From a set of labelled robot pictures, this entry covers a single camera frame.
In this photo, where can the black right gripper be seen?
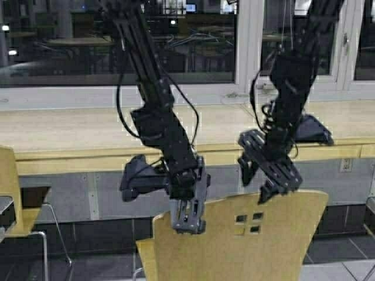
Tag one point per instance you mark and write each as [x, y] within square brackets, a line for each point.
[282, 176]

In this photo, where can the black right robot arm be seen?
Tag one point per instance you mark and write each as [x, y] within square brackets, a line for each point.
[286, 124]

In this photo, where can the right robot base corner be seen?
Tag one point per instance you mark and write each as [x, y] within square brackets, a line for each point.
[369, 216]

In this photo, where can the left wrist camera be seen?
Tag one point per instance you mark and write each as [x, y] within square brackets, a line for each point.
[141, 178]

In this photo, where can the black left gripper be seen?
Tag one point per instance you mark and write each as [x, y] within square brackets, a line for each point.
[187, 202]

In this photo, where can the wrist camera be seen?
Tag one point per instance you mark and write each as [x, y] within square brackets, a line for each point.
[141, 178]
[311, 130]

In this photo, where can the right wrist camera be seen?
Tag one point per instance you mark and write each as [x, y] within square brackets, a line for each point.
[311, 130]

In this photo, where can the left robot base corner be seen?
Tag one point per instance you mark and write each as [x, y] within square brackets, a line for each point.
[8, 216]

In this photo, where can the yellow wooden chair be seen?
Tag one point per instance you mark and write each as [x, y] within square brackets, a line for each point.
[243, 240]
[29, 202]

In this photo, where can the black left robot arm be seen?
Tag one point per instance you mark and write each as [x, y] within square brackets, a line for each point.
[180, 170]

